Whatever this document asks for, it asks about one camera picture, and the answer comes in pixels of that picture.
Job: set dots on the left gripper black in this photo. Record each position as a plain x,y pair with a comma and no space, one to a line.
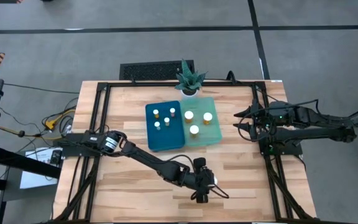
205,181

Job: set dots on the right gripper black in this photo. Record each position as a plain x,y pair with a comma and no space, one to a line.
259,119

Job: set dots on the large amber pill bottle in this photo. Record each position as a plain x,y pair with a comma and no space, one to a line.
189,115
207,116

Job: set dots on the white ball large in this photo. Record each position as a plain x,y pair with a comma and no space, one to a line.
194,129

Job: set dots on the white ball tiny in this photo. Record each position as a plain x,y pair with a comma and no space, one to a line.
166,120

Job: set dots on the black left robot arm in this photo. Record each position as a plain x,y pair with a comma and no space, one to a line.
148,160

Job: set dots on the mint green plastic bin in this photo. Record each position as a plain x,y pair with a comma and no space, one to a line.
210,137

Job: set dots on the dark blue plastic bin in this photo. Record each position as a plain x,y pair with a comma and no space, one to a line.
166,140

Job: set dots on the green plant in white pot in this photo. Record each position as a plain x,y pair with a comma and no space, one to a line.
189,81

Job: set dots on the small black device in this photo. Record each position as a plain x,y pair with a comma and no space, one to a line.
55,156

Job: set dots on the white paper sheet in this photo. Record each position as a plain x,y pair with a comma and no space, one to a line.
36,179

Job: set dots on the black equipment stand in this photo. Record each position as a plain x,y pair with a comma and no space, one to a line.
26,165

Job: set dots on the orange striped floor strip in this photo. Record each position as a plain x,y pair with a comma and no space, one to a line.
2,1

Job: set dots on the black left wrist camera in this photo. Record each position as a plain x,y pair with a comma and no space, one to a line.
202,198

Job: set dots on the black aluminium table frame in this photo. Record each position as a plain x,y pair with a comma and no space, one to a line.
141,84

